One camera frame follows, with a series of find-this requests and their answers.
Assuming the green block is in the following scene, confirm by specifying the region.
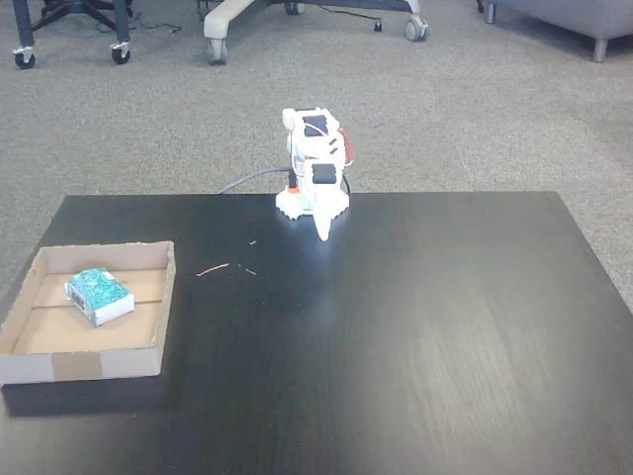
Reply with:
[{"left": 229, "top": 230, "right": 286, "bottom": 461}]
[{"left": 64, "top": 266, "right": 136, "bottom": 328}]

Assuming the shallow cardboard box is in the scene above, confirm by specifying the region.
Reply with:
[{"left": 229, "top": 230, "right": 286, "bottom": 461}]
[{"left": 0, "top": 239, "right": 178, "bottom": 387}]

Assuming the beige wheeled chair base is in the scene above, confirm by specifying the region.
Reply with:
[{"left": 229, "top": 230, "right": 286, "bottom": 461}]
[{"left": 203, "top": 0, "right": 431, "bottom": 66}]

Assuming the black office chair base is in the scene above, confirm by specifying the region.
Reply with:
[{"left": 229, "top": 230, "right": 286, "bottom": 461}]
[{"left": 34, "top": 0, "right": 136, "bottom": 32}]

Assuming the grey sofa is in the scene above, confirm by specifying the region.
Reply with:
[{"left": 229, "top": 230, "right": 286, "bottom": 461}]
[{"left": 475, "top": 0, "right": 633, "bottom": 64}]

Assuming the red wire on arm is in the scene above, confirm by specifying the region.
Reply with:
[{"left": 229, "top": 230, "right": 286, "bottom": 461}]
[{"left": 336, "top": 127, "right": 358, "bottom": 165}]

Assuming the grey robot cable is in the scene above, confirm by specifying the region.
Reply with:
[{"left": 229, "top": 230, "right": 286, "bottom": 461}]
[{"left": 218, "top": 166, "right": 294, "bottom": 196}]

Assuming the thin black floor cable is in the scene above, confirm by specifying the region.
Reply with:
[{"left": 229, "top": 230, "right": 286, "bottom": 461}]
[
  {"left": 129, "top": 13, "right": 183, "bottom": 36},
  {"left": 316, "top": 3, "right": 385, "bottom": 33}
]

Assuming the black cart frame with casters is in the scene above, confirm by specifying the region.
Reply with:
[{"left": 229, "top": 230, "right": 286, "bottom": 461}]
[{"left": 10, "top": 0, "right": 134, "bottom": 70}]

